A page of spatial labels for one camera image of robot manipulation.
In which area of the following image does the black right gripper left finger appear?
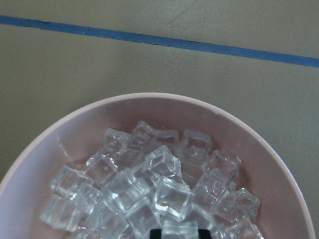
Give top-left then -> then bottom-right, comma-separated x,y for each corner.
149,229 -> 161,239

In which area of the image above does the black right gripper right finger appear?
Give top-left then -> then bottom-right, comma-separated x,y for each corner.
198,229 -> 211,239

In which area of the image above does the clear ice cube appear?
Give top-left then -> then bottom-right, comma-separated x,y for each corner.
161,221 -> 199,239

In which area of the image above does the pile of clear ice cubes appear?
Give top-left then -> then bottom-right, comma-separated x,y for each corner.
40,121 -> 262,239

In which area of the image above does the pink bowl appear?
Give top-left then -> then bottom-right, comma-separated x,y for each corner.
0,93 -> 315,239

